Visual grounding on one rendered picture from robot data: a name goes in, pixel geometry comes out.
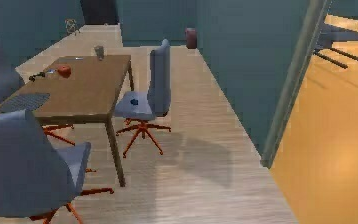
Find brown wooden table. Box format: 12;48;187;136
0;54;135;188

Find grey glass cup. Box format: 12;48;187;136
93;45;106;61

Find dark red bin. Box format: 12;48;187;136
185;27;198;50

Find blue chair orange base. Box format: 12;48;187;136
0;109;115;224
0;39;25;114
113;38;172;159

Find grey laptop keyboard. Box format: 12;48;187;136
0;92;51;114

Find red apple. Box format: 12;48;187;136
57;64;72;79

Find black small tool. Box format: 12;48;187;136
28;71;47;82

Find grey bench black legs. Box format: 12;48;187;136
313;22;358;70

